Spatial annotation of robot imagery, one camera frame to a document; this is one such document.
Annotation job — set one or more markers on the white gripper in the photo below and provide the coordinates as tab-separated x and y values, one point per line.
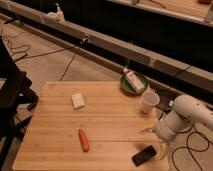
163	131

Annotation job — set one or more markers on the black rectangular eraser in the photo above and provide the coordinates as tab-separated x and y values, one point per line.
144	155

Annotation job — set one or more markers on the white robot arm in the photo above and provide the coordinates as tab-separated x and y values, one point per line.
185	110

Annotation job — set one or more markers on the white bottle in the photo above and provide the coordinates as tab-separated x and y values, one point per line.
133	80

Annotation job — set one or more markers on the green plate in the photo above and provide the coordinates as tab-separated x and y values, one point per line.
126	87

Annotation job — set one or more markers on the orange carrot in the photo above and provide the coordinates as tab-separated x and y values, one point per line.
83	140

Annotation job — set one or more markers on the white sponge block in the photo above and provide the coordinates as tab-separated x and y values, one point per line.
78	100

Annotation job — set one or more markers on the white object on rail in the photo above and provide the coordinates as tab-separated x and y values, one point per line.
57	16

